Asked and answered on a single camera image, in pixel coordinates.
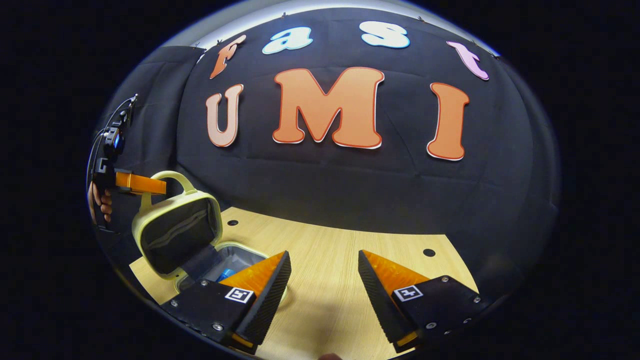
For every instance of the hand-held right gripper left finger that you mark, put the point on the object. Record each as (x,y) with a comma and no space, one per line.
(272,295)

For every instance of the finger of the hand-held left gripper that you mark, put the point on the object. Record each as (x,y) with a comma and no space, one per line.
(145,185)

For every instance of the pale yellow suitcase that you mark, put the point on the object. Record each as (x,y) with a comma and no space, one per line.
(175,235)

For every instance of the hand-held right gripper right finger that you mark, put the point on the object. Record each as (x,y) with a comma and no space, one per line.
(377,295)

